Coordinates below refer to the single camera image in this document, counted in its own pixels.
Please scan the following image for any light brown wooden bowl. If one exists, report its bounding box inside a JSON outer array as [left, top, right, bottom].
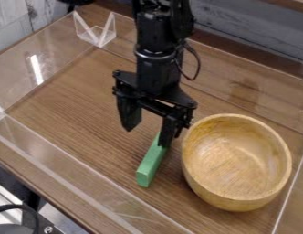
[[181, 113, 293, 212]]

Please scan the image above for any black cable bottom left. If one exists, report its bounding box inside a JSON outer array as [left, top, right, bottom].
[[0, 205, 40, 234]]

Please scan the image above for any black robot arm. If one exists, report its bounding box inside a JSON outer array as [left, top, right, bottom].
[[112, 0, 196, 147]]

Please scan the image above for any black metal mount with screw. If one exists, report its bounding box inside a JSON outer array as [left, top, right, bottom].
[[21, 204, 64, 234]]

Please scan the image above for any green rectangular block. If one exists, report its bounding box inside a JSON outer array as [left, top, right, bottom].
[[136, 134, 166, 187]]

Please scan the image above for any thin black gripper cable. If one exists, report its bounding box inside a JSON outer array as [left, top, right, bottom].
[[173, 40, 202, 82]]

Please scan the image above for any clear acrylic corner bracket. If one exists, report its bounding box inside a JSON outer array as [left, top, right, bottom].
[[72, 12, 116, 48]]

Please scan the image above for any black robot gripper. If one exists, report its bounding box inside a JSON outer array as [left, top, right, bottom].
[[112, 52, 196, 148]]

